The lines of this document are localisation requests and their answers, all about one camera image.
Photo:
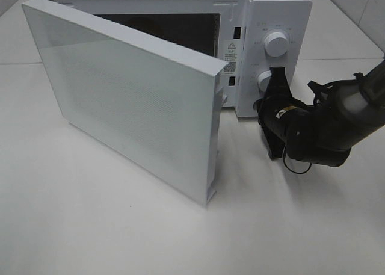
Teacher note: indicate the white timer knob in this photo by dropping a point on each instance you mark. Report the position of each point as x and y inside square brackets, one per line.
[263, 80]

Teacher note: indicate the white microwave door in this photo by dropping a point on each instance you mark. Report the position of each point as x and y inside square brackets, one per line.
[155, 102]

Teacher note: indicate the white warning label sticker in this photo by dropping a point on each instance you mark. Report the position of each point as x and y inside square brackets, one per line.
[230, 56]

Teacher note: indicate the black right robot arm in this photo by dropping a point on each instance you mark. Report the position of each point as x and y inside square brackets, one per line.
[343, 113]

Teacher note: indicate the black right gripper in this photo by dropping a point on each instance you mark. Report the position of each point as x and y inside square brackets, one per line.
[286, 121]

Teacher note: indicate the white power knob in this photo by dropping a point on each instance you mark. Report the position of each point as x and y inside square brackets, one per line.
[276, 43]

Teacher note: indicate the white microwave oven body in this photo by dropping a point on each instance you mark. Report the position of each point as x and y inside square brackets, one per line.
[203, 25]

